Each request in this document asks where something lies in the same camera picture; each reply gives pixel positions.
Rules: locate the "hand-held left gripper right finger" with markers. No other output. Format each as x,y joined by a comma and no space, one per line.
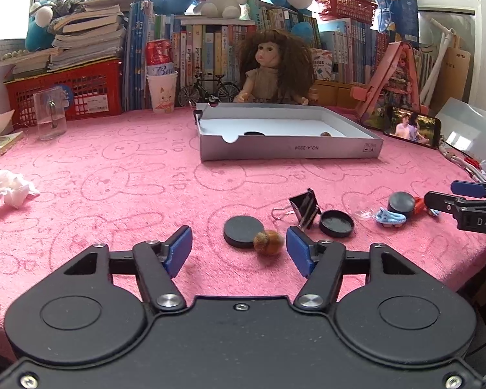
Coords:
299,253

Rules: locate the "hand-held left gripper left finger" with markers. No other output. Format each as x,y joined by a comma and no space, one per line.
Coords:
179,249

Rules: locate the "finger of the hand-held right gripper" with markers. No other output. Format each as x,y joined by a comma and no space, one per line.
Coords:
467,187
441,203

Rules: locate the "small red toy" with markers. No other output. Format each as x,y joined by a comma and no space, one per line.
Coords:
419,204

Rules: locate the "black binder clip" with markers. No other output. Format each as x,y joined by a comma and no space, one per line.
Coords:
198,116
303,208

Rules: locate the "small blue toy shoe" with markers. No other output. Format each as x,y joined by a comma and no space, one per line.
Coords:
388,218

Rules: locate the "shallow grey cardboard box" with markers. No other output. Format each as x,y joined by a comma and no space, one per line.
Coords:
275,127

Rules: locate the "smartphone with lit screen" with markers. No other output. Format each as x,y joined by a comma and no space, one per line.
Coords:
412,125

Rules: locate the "pink rabbit print towel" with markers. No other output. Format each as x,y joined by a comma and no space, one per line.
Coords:
125,178

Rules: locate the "pink toy house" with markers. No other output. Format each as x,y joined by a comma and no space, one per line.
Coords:
397,85

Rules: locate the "white plastic pipes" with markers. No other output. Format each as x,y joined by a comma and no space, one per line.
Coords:
439,60

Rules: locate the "wooden drawer unit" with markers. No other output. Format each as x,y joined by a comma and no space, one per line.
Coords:
336,93

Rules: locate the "white cat print paper cup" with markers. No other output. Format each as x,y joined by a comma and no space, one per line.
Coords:
162,93

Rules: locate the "black miniature bicycle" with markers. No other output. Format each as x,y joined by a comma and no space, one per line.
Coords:
204,89

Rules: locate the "row of blue-spined upright books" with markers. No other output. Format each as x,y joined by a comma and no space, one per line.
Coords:
348,52

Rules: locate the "crumpled white tissue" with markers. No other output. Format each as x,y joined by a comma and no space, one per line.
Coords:
8,189

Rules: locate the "red plastic crate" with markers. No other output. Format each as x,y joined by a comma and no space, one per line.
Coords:
85,93

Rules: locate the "clear glass mug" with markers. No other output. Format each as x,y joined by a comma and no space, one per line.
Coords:
50,113

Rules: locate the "curly brown hair doll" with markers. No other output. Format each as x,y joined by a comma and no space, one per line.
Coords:
269,65

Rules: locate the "row of colourful upright books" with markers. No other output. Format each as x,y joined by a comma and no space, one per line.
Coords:
210,56

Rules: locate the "red beverage can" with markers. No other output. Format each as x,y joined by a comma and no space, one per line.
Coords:
159,54

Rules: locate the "row of thin blue books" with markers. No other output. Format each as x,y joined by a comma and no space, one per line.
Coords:
137,56

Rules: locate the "open book with green edge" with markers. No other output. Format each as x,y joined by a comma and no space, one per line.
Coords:
0,146

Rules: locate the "red plastic basket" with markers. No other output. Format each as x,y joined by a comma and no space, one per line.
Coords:
346,6

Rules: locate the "stack of lying books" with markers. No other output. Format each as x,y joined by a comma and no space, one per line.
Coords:
85,36

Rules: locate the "blue and white plush toy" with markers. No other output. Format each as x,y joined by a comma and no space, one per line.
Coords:
38,28

